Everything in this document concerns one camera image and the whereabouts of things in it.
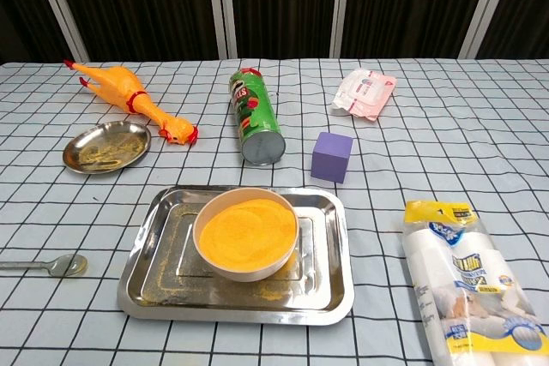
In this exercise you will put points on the beige bowl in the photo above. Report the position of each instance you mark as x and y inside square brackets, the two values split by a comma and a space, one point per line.
[240, 275]

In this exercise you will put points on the rectangular stainless steel tray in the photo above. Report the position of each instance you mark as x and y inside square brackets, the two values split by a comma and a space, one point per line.
[317, 297]

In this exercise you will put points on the light blue checkered tablecloth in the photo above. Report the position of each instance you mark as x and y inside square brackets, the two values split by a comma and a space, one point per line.
[429, 160]

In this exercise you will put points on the green Pringles chips can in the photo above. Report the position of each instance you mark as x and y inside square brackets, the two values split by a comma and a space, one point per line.
[253, 113]

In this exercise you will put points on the purple foam cube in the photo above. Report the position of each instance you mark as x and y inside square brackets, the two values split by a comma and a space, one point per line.
[330, 160]

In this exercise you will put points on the yellow powder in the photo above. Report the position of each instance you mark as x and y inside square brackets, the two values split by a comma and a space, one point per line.
[249, 233]

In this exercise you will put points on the pink wet wipes pack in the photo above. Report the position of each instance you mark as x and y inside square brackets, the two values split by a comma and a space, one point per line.
[364, 91]

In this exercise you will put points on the round stainless steel plate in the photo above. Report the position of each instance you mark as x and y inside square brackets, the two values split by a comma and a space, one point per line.
[107, 147]

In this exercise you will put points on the yellow rubber chicken toy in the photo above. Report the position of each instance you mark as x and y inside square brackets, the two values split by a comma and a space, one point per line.
[120, 83]

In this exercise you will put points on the white rolls plastic package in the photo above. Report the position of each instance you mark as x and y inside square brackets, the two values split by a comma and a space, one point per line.
[463, 280]

